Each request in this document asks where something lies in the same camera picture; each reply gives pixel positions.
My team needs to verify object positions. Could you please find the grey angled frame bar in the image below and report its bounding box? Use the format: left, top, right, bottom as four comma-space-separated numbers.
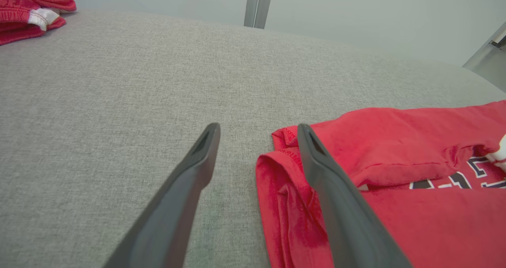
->
463, 22, 506, 93

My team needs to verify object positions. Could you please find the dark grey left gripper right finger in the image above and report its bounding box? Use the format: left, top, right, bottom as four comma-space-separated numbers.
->
297, 124, 412, 268

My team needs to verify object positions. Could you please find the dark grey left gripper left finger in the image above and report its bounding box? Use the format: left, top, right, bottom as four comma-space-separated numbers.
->
103, 123, 221, 268

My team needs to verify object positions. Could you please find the folded red garment pile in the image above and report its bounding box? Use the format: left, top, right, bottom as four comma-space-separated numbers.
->
0, 0, 77, 46

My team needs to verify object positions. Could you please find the grey upright wall profile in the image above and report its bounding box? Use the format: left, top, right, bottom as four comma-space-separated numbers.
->
244, 0, 276, 30

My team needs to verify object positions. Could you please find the red white printed garment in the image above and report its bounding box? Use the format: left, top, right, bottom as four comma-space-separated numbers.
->
256, 100, 506, 268

